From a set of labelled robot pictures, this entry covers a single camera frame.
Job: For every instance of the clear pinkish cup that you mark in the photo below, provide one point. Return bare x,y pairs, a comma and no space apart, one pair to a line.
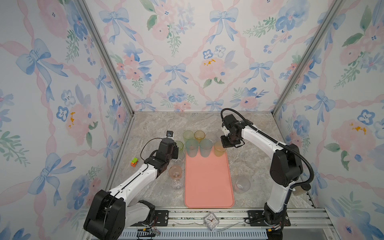
242,185

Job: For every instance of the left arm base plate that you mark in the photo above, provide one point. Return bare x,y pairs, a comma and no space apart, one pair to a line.
157,218

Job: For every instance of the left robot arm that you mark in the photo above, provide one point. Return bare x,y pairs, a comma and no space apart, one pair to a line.
126,195

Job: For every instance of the pink rectangular tray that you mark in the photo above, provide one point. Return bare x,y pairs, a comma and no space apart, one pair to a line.
208,183

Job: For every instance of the clear frosted cup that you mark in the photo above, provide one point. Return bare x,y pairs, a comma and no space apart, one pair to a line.
212,138

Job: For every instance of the aluminium front rail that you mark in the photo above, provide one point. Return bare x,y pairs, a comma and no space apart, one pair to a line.
188,224

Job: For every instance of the left corner aluminium post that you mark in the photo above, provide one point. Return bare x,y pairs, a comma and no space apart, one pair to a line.
95,34

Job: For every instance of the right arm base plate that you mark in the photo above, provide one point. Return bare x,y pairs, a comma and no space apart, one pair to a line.
261,218

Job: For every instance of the bright green glass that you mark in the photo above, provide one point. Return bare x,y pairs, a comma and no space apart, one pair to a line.
180,145

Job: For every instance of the teal textured cup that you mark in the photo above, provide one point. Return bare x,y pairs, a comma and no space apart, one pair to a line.
205,147
192,147

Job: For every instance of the clear glass column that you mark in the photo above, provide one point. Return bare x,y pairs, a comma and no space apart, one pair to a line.
181,157

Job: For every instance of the light green textured cup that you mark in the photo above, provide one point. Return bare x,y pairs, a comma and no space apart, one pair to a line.
188,135

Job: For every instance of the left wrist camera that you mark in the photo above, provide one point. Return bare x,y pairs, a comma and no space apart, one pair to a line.
170,134

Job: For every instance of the small white clock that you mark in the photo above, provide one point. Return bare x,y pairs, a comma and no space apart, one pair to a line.
211,221

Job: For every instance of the orange green toy block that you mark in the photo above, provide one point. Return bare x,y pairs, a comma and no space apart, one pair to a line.
134,162

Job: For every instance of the clear textured cup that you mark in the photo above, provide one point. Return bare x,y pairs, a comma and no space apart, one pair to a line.
218,134

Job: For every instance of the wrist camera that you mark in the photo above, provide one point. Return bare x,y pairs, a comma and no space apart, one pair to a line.
231,125
170,134

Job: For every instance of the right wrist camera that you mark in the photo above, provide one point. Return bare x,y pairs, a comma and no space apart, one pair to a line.
231,125

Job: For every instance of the small clear glass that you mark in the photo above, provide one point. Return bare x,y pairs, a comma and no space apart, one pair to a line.
177,184

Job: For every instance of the right corner aluminium post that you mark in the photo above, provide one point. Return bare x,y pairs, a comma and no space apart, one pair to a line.
322,30

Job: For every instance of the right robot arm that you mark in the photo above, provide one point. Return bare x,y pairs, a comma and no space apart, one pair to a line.
285,170

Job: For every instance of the yellow green cup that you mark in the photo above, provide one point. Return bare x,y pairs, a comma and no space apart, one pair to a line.
219,150

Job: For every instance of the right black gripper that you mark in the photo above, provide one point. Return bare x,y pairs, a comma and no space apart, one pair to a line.
225,145

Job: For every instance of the corner aluminium post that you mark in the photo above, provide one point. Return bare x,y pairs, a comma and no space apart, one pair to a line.
322,30
95,34

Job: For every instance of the amber yellow cup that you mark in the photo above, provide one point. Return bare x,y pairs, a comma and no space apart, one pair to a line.
199,135

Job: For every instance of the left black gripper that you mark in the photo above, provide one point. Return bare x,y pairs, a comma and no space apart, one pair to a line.
175,151

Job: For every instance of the pink tinted glass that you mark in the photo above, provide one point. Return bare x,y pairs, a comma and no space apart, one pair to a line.
175,172

